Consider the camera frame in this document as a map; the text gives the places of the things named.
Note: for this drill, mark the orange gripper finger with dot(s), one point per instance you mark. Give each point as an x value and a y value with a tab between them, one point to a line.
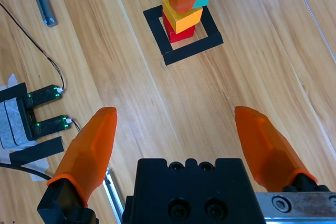
270	150
86	155

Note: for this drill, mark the yellow wooden cube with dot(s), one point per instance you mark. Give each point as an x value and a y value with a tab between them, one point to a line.
187	20

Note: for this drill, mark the red wooden cube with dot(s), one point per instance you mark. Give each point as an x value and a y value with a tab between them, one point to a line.
182	35

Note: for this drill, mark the black usb dongle green leds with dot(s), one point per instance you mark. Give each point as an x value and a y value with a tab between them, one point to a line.
50	127
43	95

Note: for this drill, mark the black tape strip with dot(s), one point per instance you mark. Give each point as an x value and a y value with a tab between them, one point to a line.
36	151

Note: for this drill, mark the black tape square outline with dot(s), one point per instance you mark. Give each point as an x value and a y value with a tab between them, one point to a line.
189	52

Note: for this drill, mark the black usb hub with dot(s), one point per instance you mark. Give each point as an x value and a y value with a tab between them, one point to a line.
25	119

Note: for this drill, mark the black tape piece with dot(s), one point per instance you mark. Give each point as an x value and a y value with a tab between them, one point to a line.
13	93

